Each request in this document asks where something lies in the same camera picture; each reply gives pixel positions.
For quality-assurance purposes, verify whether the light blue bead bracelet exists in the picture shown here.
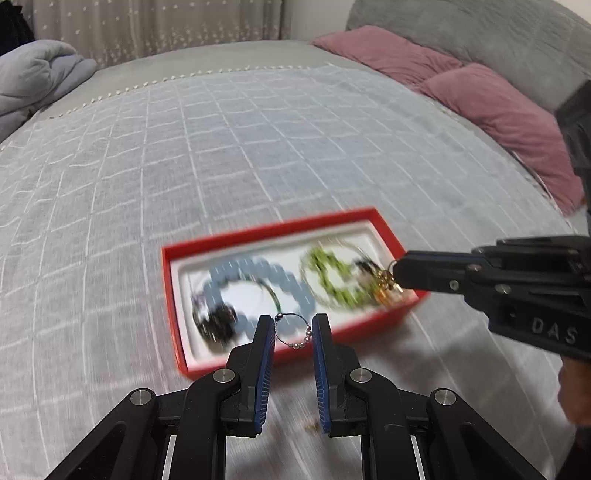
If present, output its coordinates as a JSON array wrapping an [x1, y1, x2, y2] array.
[[202, 255, 318, 340]]

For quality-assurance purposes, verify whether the grey folded blanket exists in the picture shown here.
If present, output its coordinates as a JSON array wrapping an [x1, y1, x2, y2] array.
[[1, 40, 97, 140]]

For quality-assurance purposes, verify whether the grey upholstered headboard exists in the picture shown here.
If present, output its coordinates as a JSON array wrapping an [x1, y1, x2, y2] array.
[[346, 0, 590, 112]]

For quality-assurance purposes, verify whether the red jewelry box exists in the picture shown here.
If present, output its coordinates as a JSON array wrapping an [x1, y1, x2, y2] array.
[[161, 208, 426, 380]]

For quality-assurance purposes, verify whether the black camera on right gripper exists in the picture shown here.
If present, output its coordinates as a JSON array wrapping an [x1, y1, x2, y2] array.
[[555, 79, 591, 206]]

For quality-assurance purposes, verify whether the black garment by curtain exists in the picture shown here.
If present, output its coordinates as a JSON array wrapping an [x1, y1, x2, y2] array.
[[0, 1, 35, 55]]

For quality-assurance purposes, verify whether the gold flower brooch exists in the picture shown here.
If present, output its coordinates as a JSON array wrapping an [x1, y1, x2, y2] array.
[[374, 269, 404, 307]]

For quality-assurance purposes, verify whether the person's right hand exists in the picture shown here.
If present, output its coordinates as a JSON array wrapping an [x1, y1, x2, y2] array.
[[558, 357, 591, 427]]

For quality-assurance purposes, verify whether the thin silver bead ring bracelet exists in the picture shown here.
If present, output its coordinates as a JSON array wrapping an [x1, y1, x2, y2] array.
[[272, 311, 315, 351]]

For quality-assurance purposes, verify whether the pink pillow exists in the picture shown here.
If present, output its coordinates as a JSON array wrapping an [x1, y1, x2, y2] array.
[[418, 63, 584, 216], [312, 26, 463, 85]]

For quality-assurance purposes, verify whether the green bead bracelet black flower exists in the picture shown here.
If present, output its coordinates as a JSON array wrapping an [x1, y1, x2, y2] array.
[[190, 273, 283, 353]]

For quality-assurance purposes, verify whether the grey checked bedspread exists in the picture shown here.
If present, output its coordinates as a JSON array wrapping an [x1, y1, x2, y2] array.
[[1, 66, 572, 479]]

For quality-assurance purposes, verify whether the grey dotted curtain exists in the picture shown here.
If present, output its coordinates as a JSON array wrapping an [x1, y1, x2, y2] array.
[[18, 0, 294, 68]]

